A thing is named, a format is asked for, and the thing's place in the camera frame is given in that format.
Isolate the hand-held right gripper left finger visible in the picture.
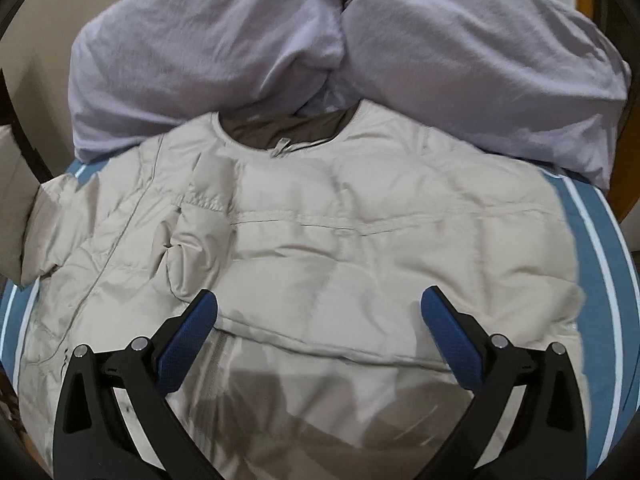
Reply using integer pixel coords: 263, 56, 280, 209
52, 289, 236, 480

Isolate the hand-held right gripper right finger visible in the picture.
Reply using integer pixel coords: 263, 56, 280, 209
420, 286, 591, 480

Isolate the beige puffer jacket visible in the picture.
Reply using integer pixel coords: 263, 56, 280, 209
15, 100, 588, 480

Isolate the blue white striped bed sheet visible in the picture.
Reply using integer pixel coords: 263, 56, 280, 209
0, 157, 640, 480

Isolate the lavender duvet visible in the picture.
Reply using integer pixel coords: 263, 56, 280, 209
67, 0, 632, 191

